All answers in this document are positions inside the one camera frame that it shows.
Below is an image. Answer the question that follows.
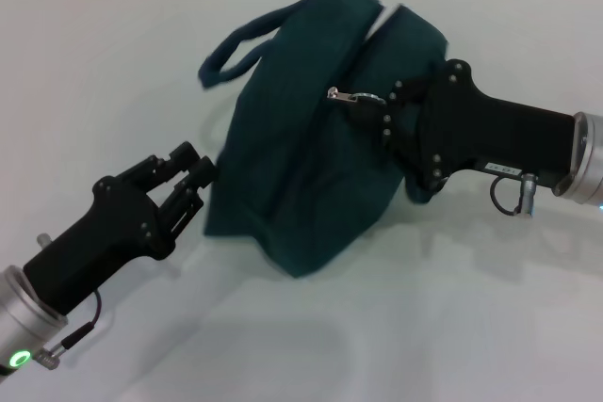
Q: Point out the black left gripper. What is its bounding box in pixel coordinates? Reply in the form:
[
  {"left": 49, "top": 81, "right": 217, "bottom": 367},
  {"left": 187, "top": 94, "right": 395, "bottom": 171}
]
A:
[{"left": 22, "top": 139, "right": 219, "bottom": 317}]

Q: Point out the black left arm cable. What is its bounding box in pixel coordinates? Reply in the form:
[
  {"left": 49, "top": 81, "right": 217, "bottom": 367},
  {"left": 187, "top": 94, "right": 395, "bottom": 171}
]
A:
[{"left": 35, "top": 288, "right": 105, "bottom": 368}]

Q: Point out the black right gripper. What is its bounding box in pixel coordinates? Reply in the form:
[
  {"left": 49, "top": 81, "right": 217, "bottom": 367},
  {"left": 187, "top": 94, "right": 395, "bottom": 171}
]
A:
[{"left": 350, "top": 58, "right": 579, "bottom": 195}]

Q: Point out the dark teal fabric bag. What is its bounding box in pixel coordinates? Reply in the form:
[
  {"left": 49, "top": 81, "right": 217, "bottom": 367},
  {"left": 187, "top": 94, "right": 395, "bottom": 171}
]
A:
[{"left": 197, "top": 0, "right": 448, "bottom": 280}]

